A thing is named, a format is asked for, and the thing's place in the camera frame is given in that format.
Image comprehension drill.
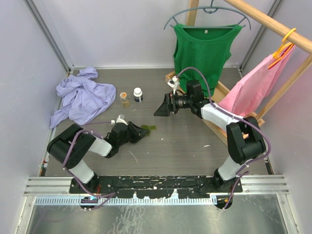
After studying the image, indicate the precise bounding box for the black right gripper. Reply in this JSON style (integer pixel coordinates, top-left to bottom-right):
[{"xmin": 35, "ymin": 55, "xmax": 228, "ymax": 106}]
[{"xmin": 154, "ymin": 91, "xmax": 193, "ymax": 117}]

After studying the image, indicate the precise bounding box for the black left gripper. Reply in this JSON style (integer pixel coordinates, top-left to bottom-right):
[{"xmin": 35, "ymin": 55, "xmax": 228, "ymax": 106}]
[{"xmin": 117, "ymin": 121, "xmax": 148, "ymax": 147}]

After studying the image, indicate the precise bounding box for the green pill organizer box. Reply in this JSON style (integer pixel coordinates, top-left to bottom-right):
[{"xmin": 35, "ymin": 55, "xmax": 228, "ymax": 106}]
[{"xmin": 141, "ymin": 125, "xmax": 156, "ymax": 131}]

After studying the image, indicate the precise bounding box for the clear pill bottle orange cap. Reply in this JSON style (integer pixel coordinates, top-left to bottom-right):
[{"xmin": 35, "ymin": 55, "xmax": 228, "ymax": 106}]
[{"xmin": 119, "ymin": 92, "xmax": 130, "ymax": 108}]

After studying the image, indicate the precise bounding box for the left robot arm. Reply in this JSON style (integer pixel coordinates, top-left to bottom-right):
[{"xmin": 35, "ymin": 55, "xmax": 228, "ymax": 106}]
[{"xmin": 47, "ymin": 121, "xmax": 150, "ymax": 193}]

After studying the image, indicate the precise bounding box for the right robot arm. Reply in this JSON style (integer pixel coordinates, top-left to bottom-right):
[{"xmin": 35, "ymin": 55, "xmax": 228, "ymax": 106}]
[{"xmin": 154, "ymin": 79, "xmax": 266, "ymax": 192}]

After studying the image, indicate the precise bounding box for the white capped dark pill bottle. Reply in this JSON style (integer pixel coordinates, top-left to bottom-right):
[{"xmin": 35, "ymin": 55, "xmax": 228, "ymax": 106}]
[{"xmin": 133, "ymin": 87, "xmax": 143, "ymax": 102}]

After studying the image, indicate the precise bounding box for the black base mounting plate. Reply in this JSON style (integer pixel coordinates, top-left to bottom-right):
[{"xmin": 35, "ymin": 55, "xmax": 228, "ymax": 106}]
[{"xmin": 69, "ymin": 175, "xmax": 244, "ymax": 198}]

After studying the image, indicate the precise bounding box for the lavender crumpled shirt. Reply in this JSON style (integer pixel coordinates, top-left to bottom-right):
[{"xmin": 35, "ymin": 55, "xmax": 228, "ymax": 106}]
[{"xmin": 50, "ymin": 67, "xmax": 116, "ymax": 129}]

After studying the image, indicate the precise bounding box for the green tank top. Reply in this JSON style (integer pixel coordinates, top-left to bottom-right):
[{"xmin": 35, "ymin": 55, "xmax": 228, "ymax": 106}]
[{"xmin": 173, "ymin": 24, "xmax": 242, "ymax": 97}]

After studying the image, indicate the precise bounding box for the pink shirt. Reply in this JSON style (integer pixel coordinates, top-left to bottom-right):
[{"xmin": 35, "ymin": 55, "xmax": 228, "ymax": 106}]
[{"xmin": 218, "ymin": 46, "xmax": 295, "ymax": 116}]

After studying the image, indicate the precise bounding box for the grey clothes hanger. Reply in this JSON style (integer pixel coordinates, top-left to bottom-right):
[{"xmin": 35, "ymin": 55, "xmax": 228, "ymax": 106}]
[{"xmin": 163, "ymin": 0, "xmax": 252, "ymax": 30}]

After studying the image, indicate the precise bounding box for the wooden clothes rack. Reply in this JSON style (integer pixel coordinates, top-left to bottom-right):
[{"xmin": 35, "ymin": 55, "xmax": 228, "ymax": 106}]
[{"xmin": 165, "ymin": 0, "xmax": 312, "ymax": 146}]

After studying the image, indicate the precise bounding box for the yellow clothes hanger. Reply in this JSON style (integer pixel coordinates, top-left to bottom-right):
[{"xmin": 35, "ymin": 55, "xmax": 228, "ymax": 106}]
[{"xmin": 268, "ymin": 28, "xmax": 296, "ymax": 69}]

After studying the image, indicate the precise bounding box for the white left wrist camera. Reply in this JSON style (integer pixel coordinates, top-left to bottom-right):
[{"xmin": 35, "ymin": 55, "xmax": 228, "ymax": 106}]
[{"xmin": 111, "ymin": 114, "xmax": 128, "ymax": 125}]

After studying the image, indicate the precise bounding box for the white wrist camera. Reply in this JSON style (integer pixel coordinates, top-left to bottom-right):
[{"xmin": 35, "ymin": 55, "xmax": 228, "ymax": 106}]
[
  {"xmin": 111, "ymin": 114, "xmax": 128, "ymax": 125},
  {"xmin": 167, "ymin": 76, "xmax": 180, "ymax": 94}
]

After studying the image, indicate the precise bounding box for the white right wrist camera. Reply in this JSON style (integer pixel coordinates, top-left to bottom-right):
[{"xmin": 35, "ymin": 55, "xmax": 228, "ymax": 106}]
[{"xmin": 167, "ymin": 76, "xmax": 180, "ymax": 94}]

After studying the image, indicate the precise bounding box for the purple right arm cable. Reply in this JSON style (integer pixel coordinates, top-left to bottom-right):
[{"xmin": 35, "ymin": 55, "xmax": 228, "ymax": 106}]
[{"xmin": 176, "ymin": 67, "xmax": 272, "ymax": 210}]

